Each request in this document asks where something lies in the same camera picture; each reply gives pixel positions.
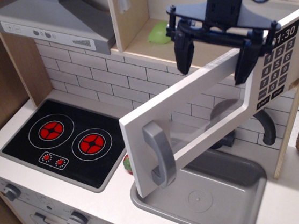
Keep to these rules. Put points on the grey oven knob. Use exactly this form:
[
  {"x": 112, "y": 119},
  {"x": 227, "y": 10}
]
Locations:
[{"x": 11, "y": 192}]

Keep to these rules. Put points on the grey range hood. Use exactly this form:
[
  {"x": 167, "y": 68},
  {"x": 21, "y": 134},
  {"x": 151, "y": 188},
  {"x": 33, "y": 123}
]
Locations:
[{"x": 69, "y": 22}]

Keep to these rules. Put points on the red toy strawberry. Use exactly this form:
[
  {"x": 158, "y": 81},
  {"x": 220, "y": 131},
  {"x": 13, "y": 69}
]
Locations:
[{"x": 126, "y": 164}]

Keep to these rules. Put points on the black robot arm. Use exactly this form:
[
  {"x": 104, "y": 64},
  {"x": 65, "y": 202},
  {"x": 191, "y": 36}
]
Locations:
[{"x": 225, "y": 23}]

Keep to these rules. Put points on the green toy pear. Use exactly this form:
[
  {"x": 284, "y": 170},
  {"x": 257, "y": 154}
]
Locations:
[{"x": 158, "y": 34}]

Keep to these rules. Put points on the black toy stove top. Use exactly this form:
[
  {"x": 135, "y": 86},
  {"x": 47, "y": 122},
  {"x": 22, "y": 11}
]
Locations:
[{"x": 79, "y": 146}]

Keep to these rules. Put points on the grey toy sink basin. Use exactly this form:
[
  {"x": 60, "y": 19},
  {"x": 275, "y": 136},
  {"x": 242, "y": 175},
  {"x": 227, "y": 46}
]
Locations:
[{"x": 215, "y": 188}]

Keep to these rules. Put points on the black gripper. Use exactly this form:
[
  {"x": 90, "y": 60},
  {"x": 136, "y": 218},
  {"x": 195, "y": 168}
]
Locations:
[{"x": 224, "y": 23}]

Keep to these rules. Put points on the white toy microwave door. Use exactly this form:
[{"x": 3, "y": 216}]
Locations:
[{"x": 166, "y": 133}]

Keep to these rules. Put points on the dark grey toy faucet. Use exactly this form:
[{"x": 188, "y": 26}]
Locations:
[{"x": 267, "y": 128}]

